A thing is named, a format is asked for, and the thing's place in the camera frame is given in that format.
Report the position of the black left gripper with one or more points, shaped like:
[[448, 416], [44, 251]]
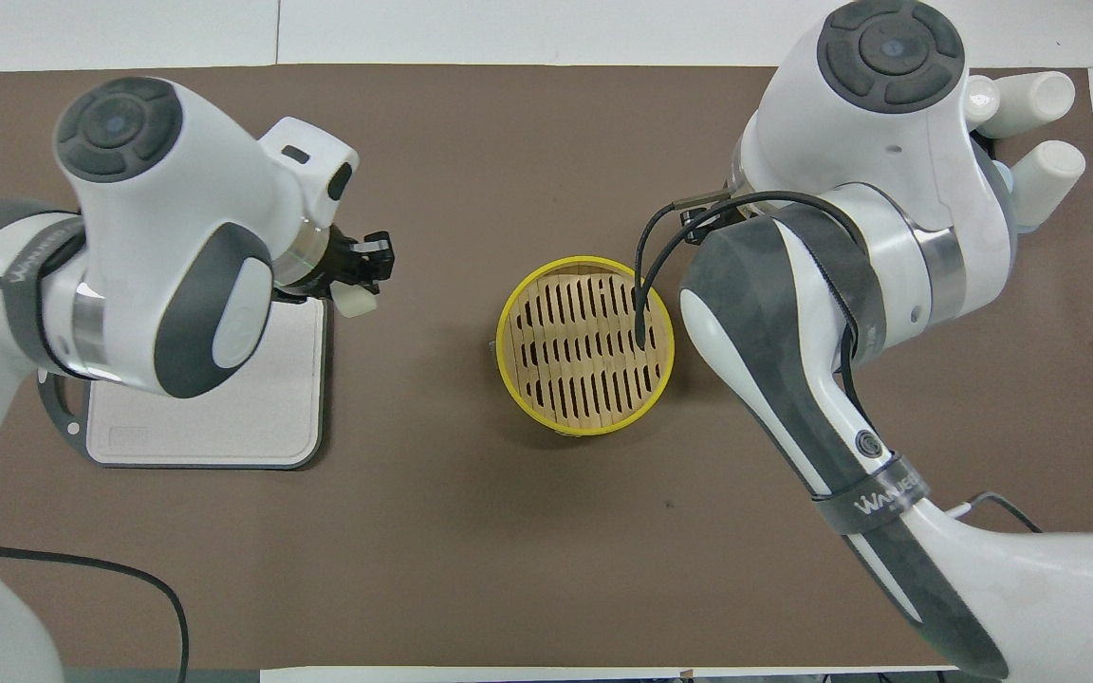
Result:
[[342, 261]]

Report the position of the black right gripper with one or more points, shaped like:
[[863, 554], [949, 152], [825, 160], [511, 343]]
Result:
[[713, 223]]

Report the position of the white steamed bun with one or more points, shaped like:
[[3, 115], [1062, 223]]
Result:
[[357, 304]]

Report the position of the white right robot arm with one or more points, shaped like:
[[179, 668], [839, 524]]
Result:
[[841, 180]]

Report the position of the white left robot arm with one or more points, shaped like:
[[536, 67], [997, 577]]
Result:
[[157, 190]]

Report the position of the yellow bamboo steamer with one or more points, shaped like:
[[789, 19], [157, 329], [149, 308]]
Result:
[[584, 351]]

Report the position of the grey cutting board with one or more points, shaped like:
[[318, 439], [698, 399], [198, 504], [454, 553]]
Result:
[[252, 398]]

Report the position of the brown table mat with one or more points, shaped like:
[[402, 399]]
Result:
[[433, 531]]

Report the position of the light blue cup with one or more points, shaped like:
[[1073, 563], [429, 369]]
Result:
[[1002, 185]]

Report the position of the cream white cup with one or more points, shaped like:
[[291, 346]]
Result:
[[1049, 175], [979, 95], [1030, 100]]

